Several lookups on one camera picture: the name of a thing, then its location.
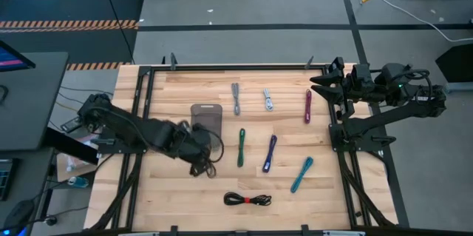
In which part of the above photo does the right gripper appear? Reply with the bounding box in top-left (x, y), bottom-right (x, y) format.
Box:
top-left (309, 64), bottom-right (385, 106)

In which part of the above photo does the translucent grey plastic bin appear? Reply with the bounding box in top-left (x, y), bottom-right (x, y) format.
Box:
top-left (190, 103), bottom-right (224, 144)

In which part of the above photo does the magenta braided USB-C cable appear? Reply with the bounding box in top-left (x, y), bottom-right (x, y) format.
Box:
top-left (304, 88), bottom-right (313, 124)

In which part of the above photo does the grey cable tie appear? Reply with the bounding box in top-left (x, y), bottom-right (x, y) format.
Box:
top-left (231, 82), bottom-right (242, 116)

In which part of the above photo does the white USB-C cable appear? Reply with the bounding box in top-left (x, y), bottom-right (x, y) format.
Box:
top-left (262, 87), bottom-right (274, 112)

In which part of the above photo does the blue braided USB-C cable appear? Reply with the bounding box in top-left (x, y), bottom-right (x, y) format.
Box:
top-left (262, 134), bottom-right (278, 174)

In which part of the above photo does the black cable with red tie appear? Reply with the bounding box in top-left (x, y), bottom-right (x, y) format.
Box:
top-left (223, 191), bottom-right (273, 207)

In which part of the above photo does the black device at right edge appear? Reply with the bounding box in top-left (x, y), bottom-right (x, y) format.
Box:
top-left (88, 64), bottom-right (411, 236)

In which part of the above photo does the blue water bottle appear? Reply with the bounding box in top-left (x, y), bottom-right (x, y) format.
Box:
top-left (67, 175), bottom-right (90, 189)

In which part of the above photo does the black box on floor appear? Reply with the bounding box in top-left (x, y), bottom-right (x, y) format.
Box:
top-left (435, 43), bottom-right (473, 84)

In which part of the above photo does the black flat device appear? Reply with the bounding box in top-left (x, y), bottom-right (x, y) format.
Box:
top-left (60, 116), bottom-right (83, 133)

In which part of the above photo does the dark grey desk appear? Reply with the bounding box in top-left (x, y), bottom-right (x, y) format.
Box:
top-left (0, 51), bottom-right (99, 236)

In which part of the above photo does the black hazard-striped floor mat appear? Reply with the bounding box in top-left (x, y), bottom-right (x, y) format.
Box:
top-left (0, 0), bottom-right (146, 71)

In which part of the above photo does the black computer mouse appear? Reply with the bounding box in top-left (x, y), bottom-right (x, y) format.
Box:
top-left (1, 199), bottom-right (36, 229)

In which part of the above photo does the black keyboard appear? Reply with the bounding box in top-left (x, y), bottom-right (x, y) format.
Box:
top-left (0, 158), bottom-right (16, 202)

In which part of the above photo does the computer monitor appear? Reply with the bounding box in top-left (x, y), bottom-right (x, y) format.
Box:
top-left (0, 39), bottom-right (37, 73)

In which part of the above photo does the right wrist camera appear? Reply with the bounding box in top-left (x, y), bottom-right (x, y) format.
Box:
top-left (327, 57), bottom-right (345, 76)

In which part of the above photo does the white floor cable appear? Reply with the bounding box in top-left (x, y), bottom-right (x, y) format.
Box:
top-left (360, 0), bottom-right (473, 43)

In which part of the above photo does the thin black hanging cable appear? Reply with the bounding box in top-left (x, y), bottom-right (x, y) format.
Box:
top-left (98, 0), bottom-right (136, 65)

